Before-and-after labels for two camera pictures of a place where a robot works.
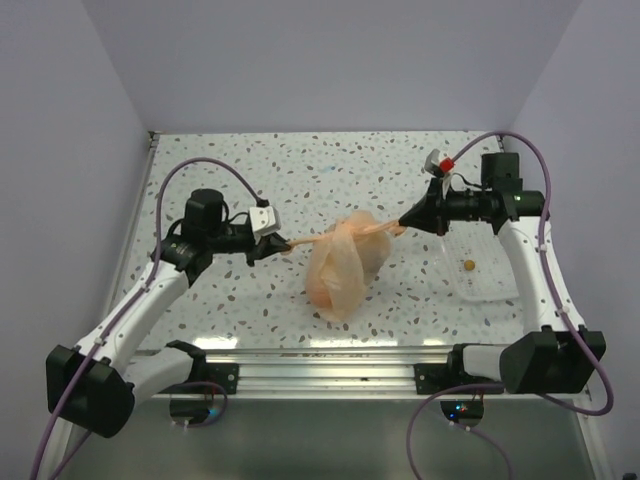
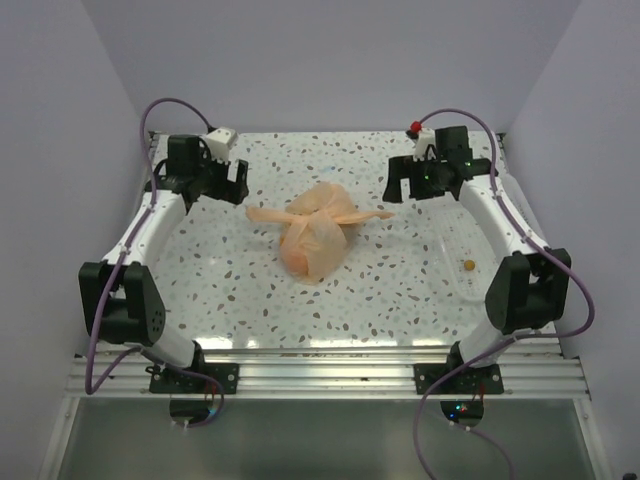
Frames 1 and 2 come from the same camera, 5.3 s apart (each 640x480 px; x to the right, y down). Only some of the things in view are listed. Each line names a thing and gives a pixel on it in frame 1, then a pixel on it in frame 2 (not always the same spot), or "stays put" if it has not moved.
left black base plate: (223, 374) stays put
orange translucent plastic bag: (346, 261) → (318, 225)
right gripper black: (433, 212) → (402, 168)
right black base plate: (433, 377) stays put
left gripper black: (267, 245) → (235, 190)
